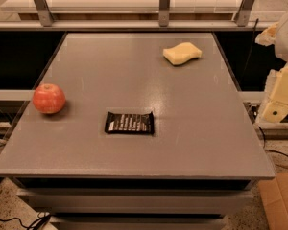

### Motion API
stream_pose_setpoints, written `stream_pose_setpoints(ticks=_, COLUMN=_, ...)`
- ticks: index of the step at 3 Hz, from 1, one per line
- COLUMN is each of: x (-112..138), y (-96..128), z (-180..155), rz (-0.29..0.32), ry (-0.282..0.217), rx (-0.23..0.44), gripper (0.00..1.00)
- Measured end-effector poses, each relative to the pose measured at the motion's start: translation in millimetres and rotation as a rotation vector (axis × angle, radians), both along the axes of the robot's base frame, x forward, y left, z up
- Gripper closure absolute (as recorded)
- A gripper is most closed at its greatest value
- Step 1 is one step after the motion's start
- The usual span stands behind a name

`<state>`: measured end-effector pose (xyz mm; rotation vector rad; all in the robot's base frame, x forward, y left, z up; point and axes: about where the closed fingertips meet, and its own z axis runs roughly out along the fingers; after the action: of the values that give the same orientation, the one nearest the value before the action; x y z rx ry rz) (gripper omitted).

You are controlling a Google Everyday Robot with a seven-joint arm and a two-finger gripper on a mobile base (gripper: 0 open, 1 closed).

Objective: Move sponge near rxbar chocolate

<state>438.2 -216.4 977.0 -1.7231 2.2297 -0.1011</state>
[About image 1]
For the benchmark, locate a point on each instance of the metal frame rail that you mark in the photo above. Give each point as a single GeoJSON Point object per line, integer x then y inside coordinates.
{"type": "Point", "coordinates": [135, 15]}

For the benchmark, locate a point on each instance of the yellow sponge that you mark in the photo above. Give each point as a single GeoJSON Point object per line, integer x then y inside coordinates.
{"type": "Point", "coordinates": [182, 53]}

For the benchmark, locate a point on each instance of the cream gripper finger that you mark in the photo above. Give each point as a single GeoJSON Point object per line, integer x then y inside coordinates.
{"type": "Point", "coordinates": [274, 107]}
{"type": "Point", "coordinates": [268, 36]}

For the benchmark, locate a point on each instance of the red apple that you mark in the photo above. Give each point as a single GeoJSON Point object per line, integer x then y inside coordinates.
{"type": "Point", "coordinates": [48, 98]}

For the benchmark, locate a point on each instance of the cardboard box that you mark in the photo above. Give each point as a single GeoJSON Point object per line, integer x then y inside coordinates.
{"type": "Point", "coordinates": [274, 195]}

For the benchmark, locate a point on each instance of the grey table drawer unit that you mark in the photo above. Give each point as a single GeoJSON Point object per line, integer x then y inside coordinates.
{"type": "Point", "coordinates": [135, 209]}

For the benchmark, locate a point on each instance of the black rxbar chocolate wrapper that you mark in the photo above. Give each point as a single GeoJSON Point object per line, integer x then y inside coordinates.
{"type": "Point", "coordinates": [137, 124]}

